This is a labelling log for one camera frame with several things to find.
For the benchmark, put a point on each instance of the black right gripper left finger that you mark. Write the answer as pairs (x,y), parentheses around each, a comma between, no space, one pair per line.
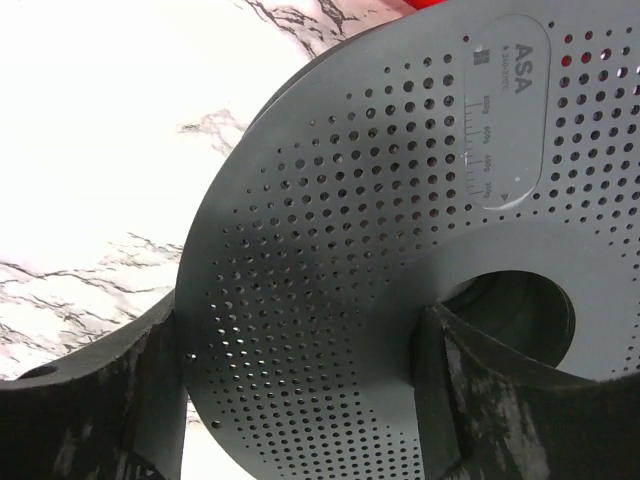
(114,409)

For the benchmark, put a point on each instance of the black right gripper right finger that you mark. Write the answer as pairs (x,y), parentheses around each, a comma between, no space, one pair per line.
(486,411)

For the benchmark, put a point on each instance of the dark grey perforated spool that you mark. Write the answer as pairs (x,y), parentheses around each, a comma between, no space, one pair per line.
(487,150)

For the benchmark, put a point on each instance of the red plastic bin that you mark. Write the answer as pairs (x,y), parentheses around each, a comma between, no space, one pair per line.
(413,6)

